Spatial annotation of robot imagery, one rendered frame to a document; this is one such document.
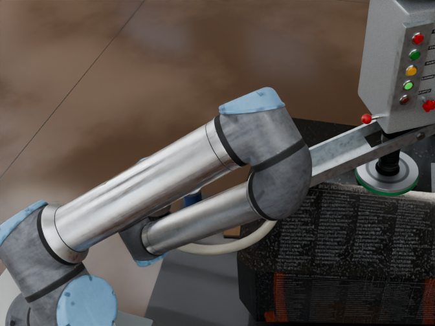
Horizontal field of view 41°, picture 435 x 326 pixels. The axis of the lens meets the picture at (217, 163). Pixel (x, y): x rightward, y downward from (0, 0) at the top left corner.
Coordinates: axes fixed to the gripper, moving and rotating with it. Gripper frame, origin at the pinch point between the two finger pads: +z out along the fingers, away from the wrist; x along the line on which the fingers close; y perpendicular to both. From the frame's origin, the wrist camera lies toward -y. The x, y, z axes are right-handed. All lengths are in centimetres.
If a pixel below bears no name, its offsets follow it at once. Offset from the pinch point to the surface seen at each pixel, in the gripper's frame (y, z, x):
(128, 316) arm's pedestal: 11.5, 5.4, -20.4
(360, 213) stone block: 34, 6, 64
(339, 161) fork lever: 24, -13, 61
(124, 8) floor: -265, 90, 181
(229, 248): 21.3, -7.9, 11.7
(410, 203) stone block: 46, 1, 76
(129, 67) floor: -195, 90, 131
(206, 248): 16.7, -8.3, 6.4
